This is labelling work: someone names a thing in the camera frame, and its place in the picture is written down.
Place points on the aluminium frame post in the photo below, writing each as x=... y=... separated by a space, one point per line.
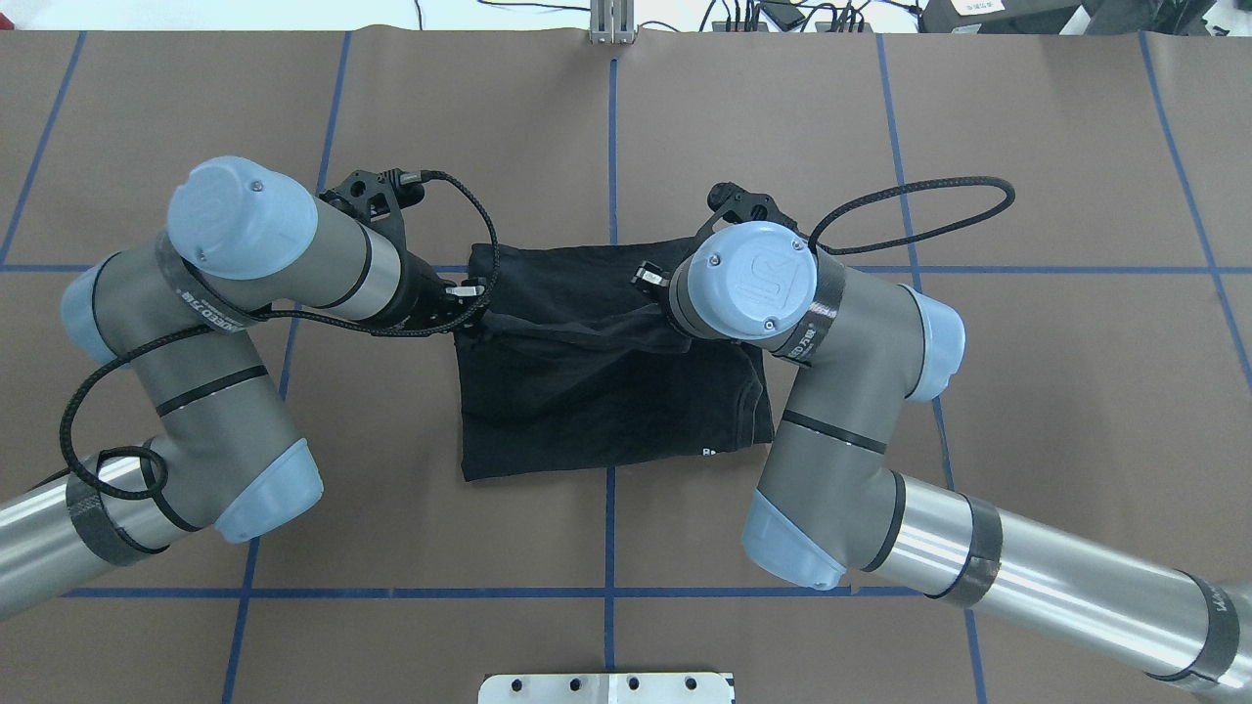
x=612 y=22

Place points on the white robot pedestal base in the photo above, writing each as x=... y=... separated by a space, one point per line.
x=632 y=687

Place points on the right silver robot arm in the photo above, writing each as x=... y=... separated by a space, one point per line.
x=826 y=503

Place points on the black t-shirt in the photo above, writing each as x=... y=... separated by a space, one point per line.
x=571 y=367

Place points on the black label printer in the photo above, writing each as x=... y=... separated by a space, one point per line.
x=996 y=17

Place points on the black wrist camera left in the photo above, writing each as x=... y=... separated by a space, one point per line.
x=370 y=196

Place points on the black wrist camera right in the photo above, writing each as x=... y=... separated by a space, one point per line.
x=733 y=204

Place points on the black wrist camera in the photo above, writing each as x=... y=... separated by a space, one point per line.
x=733 y=204
x=370 y=196

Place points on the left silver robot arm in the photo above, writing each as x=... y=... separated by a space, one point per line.
x=242 y=245

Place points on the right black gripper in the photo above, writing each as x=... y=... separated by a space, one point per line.
x=654 y=279

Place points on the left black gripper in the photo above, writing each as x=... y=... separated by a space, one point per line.
x=423 y=290

